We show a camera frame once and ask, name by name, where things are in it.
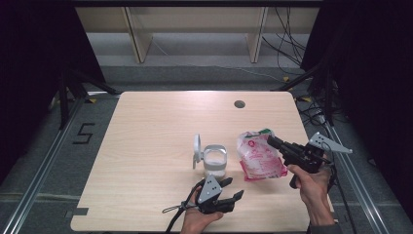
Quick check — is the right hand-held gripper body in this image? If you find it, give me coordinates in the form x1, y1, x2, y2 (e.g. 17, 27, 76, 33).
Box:
281, 131, 354, 174

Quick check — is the person's right hand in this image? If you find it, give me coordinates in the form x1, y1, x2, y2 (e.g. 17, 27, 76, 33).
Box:
286, 161, 334, 210

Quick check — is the grey strap loop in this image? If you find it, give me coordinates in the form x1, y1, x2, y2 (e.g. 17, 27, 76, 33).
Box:
161, 202, 190, 215

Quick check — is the person's left hand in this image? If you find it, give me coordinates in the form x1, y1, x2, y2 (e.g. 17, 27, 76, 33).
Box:
179, 187, 225, 234

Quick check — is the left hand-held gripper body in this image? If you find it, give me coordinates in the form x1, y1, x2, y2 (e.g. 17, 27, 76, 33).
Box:
196, 174, 237, 215

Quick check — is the clear jar with white lid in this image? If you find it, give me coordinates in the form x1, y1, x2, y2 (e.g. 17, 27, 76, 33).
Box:
192, 133, 229, 181

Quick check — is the dark curtain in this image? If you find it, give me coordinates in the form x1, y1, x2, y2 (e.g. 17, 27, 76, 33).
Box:
0, 0, 107, 185
301, 0, 413, 213

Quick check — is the pink and white plastic bag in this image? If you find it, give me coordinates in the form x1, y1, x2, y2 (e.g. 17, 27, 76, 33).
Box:
236, 128, 289, 182

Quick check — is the pale wooden furniture frame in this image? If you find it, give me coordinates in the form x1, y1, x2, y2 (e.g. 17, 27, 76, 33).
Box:
75, 6, 321, 64

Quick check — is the hanging black cable bundle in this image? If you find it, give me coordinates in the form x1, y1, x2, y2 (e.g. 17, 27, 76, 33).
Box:
260, 7, 308, 76

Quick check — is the black floor cable tangle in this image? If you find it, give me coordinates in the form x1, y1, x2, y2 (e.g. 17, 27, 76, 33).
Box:
296, 96, 335, 130

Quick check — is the black metal stand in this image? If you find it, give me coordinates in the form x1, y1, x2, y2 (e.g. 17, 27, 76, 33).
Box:
270, 61, 336, 127
57, 69, 122, 131

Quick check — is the aluminium floor rail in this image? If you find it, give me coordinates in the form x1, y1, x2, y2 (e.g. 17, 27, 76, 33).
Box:
0, 97, 86, 234
323, 122, 392, 234

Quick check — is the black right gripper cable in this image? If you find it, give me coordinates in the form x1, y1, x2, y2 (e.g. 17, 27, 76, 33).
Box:
324, 152, 338, 193

